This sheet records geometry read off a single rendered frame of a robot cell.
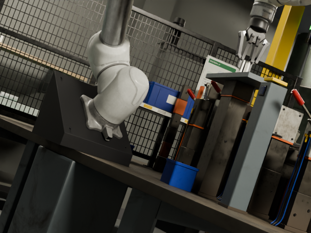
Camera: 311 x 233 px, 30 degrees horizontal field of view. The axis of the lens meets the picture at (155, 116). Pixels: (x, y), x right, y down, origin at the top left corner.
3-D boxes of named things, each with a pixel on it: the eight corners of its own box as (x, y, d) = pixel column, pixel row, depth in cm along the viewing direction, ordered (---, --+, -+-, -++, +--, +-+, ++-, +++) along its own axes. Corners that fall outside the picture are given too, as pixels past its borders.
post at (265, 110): (246, 215, 191) (289, 89, 193) (227, 208, 188) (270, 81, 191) (236, 210, 198) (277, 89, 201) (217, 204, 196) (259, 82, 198)
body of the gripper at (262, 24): (254, 15, 218) (246, 38, 217) (274, 23, 220) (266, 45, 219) (246, 17, 225) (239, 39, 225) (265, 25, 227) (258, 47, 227)
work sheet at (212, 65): (223, 115, 355) (239, 68, 357) (191, 102, 348) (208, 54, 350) (221, 115, 357) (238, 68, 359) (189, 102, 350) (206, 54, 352)
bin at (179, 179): (192, 192, 213) (200, 169, 213) (168, 184, 210) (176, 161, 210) (181, 187, 223) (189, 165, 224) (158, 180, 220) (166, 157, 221)
